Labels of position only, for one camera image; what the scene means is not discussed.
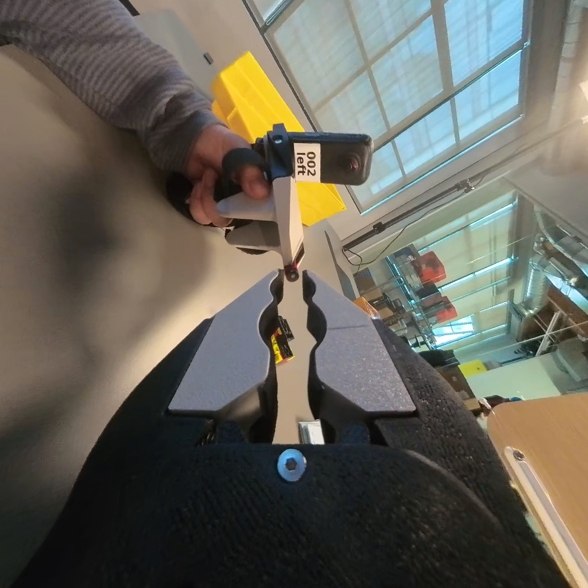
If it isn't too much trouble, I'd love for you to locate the metal storage shelf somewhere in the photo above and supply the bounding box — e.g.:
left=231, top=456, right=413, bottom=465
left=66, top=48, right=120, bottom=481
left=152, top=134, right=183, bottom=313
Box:
left=385, top=247, right=461, bottom=351

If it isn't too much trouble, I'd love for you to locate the person's left hand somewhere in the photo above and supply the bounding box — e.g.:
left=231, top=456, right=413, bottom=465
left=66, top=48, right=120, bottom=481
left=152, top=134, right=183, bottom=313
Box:
left=187, top=124, right=273, bottom=227

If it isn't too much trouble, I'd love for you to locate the stack of cardboard boxes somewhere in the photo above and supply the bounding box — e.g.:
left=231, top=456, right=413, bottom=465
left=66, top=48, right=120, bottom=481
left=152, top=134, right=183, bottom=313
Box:
left=435, top=367, right=479, bottom=410

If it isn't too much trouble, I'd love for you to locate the red yellow black brick assembly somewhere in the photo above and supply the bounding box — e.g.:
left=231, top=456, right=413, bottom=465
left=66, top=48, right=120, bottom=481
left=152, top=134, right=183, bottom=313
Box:
left=269, top=315, right=296, bottom=365

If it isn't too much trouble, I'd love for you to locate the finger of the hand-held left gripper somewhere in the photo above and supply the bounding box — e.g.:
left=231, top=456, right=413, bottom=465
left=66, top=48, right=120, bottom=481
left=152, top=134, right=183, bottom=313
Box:
left=215, top=176, right=306, bottom=268
left=226, top=220, right=307, bottom=272

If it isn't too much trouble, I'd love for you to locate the wooden book stand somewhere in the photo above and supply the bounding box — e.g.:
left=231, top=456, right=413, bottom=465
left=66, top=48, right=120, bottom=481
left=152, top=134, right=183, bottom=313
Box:
left=486, top=393, right=588, bottom=588

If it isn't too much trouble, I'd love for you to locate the black cable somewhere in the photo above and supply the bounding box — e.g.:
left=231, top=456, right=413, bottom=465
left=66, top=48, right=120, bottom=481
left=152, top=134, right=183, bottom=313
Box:
left=342, top=220, right=415, bottom=273

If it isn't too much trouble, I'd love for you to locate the person's left forearm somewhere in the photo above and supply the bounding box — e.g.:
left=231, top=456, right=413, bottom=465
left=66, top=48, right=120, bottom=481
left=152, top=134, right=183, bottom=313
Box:
left=0, top=0, right=227, bottom=172

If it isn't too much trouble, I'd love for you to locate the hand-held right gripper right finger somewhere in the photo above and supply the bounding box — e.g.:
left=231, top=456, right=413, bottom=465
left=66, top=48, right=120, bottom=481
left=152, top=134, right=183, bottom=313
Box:
left=302, top=270, right=419, bottom=444

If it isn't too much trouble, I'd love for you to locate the black light stand pole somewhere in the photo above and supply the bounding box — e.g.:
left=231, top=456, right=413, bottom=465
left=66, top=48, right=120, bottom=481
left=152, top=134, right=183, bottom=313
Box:
left=342, top=115, right=588, bottom=252

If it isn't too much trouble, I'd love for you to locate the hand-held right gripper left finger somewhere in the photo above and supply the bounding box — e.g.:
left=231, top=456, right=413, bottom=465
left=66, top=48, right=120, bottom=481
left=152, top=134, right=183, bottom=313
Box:
left=168, top=270, right=283, bottom=444

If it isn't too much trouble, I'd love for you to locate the yellow plastic bin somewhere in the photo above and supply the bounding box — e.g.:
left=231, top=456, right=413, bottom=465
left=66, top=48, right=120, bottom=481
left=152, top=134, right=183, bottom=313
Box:
left=211, top=51, right=348, bottom=227

